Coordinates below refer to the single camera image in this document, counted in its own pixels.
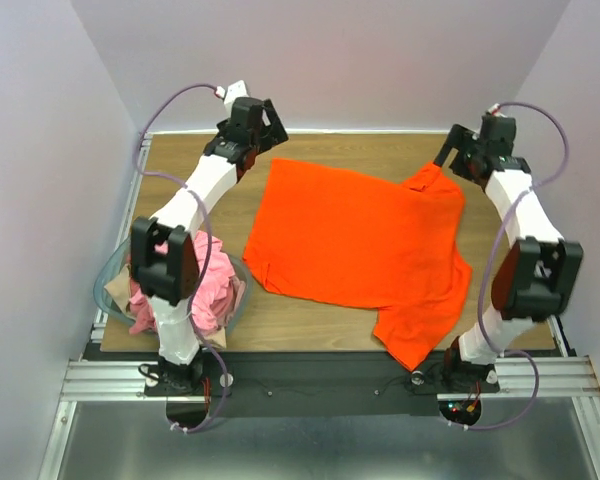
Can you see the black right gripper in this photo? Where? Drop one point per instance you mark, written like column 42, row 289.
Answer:
column 457, row 145

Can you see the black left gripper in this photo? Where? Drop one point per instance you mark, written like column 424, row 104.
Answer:
column 275, row 134

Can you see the orange t shirt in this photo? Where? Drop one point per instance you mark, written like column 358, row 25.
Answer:
column 340, row 237

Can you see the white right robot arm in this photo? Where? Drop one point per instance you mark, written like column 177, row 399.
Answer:
column 536, row 277

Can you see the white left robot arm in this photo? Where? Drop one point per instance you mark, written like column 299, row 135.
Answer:
column 163, row 261

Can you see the pink t shirt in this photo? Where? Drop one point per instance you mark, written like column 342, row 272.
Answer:
column 221, row 269

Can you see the clear plastic basket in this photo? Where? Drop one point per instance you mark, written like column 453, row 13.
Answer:
column 120, row 258

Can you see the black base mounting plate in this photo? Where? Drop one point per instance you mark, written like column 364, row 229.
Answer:
column 309, row 384

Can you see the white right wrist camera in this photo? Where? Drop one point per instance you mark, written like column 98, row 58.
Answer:
column 497, row 110

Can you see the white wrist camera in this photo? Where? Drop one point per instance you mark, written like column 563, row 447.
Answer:
column 497, row 110
column 228, row 95

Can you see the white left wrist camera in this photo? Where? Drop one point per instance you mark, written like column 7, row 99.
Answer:
column 228, row 95

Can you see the aluminium frame rail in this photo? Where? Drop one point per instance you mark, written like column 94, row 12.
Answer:
column 84, row 380

